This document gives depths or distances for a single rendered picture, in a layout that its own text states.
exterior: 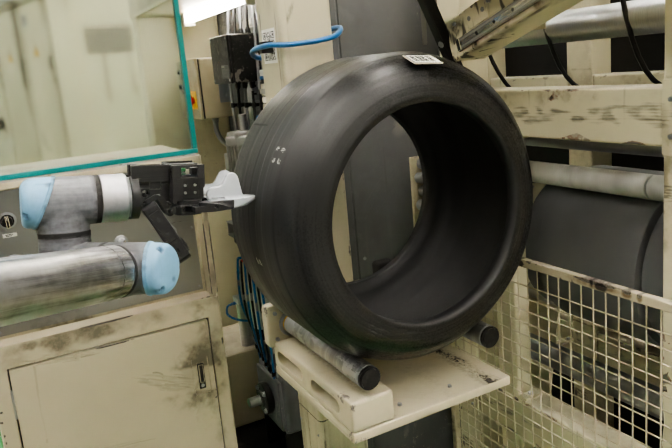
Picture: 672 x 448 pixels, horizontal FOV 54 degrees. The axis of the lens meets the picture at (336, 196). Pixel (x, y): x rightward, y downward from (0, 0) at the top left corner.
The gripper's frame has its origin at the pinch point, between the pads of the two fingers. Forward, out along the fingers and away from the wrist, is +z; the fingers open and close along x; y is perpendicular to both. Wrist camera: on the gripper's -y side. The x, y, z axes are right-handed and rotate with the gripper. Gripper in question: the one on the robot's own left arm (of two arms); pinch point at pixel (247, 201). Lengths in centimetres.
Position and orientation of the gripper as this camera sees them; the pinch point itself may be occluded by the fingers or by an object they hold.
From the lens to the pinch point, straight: 114.9
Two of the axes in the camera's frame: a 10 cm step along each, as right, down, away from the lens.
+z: 8.8, -0.6, 4.7
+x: -4.7, -1.4, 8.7
